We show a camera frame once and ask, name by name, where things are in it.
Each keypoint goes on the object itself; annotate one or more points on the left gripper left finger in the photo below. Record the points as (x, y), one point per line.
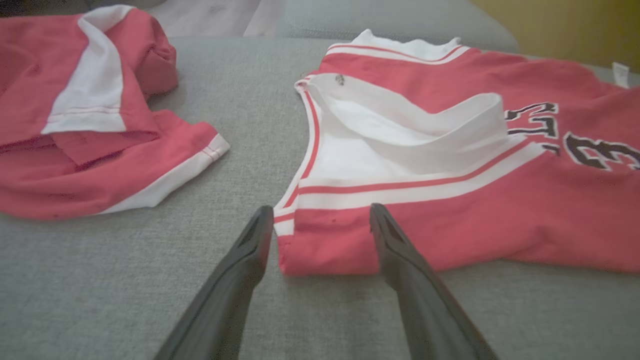
(225, 300)

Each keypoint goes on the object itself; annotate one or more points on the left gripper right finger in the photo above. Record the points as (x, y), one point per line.
(425, 310)

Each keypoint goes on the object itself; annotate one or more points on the red white basketball jersey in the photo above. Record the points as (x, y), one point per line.
(450, 230)

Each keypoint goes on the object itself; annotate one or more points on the grey sofa back cushion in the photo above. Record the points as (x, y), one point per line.
(400, 20)

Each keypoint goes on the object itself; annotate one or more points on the yellow cushion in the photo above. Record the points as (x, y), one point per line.
(575, 30)

